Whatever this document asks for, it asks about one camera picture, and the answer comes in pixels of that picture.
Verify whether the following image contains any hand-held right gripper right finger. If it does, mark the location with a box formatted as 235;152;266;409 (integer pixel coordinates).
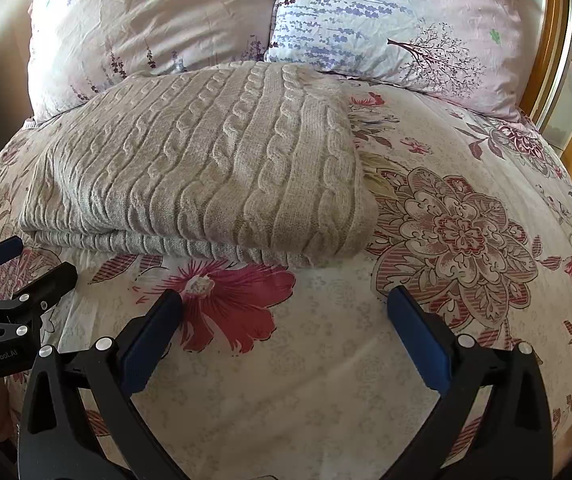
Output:
376;286;556;480

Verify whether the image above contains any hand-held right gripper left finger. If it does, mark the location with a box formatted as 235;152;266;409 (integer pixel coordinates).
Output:
18;289;201;480

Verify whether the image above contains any beige cable knit sweater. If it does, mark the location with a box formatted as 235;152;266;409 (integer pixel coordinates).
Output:
18;60;379;269

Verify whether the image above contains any floral bedspread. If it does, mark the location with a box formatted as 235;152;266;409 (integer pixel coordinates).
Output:
0;77;572;480

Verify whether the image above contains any pink floral pillow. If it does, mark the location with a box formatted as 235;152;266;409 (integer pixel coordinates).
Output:
26;0;283;122

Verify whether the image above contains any white lavender print pillow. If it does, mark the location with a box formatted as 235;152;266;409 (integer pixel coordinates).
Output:
265;0;535;122

